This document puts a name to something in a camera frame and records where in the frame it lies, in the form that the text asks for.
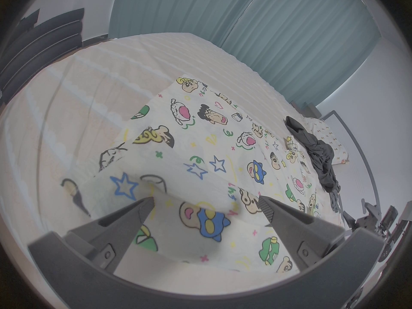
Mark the grey bedside table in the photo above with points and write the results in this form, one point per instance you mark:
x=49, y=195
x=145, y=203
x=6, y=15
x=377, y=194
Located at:
x=305, y=108

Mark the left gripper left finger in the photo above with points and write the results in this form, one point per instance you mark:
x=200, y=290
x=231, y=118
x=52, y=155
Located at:
x=109, y=233

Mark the white printed pillow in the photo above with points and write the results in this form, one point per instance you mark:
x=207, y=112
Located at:
x=334, y=140

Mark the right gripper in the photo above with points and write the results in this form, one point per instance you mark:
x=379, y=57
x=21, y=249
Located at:
x=368, y=223

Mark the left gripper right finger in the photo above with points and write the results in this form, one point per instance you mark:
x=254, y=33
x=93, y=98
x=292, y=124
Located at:
x=299, y=233

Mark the blue-green curtain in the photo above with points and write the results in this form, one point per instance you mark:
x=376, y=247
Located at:
x=273, y=34

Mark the dark grey garment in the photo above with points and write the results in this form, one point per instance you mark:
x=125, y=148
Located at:
x=335, y=200

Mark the white printed pyjama top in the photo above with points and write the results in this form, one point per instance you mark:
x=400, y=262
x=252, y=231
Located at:
x=209, y=146

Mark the black garment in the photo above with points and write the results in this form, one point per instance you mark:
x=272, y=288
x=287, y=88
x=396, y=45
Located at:
x=318, y=153

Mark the bed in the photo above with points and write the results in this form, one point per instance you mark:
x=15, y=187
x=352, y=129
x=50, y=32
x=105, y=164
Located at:
x=64, y=92

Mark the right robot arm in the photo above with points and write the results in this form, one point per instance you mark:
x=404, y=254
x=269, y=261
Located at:
x=391, y=217

